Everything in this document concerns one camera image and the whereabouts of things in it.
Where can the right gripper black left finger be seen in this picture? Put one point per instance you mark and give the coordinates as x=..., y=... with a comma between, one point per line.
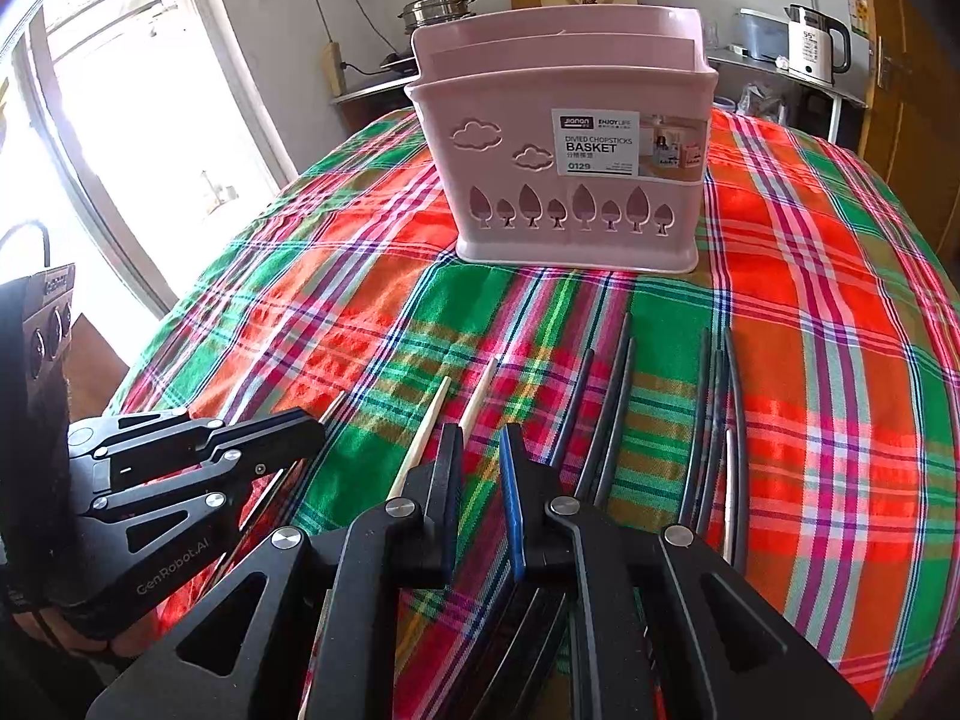
x=305, y=626

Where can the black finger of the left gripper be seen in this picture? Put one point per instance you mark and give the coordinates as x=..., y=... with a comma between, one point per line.
x=125, y=451

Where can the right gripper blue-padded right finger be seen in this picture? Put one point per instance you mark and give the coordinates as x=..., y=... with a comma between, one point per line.
x=669, y=628

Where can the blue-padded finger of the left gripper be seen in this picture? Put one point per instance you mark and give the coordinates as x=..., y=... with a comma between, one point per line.
x=142, y=514

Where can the black chopstick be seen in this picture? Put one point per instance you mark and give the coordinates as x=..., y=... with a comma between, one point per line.
x=588, y=488
x=560, y=445

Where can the left hand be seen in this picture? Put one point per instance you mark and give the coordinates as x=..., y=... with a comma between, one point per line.
x=51, y=628

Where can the dark grey chopstick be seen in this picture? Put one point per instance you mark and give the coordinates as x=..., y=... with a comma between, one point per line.
x=706, y=417

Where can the steel tipped dark chopstick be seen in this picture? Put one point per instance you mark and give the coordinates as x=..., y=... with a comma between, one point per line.
x=736, y=502

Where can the light wooden chopstick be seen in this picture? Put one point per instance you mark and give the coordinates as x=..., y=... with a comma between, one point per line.
x=477, y=398
x=415, y=451

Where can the plaid red green tablecloth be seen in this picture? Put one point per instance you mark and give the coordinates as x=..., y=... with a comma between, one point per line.
x=846, y=333

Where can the black induction cooker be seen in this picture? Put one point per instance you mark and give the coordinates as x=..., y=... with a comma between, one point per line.
x=399, y=64

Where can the pink plastic utensil basket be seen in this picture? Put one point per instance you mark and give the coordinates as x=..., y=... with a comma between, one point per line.
x=570, y=136

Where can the stainless steel steamer pot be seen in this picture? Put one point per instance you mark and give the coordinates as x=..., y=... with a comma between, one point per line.
x=421, y=13

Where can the brown wooden door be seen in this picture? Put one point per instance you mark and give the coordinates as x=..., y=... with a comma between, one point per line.
x=910, y=130

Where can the white electric kettle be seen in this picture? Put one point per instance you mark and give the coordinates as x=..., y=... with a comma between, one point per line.
x=819, y=45

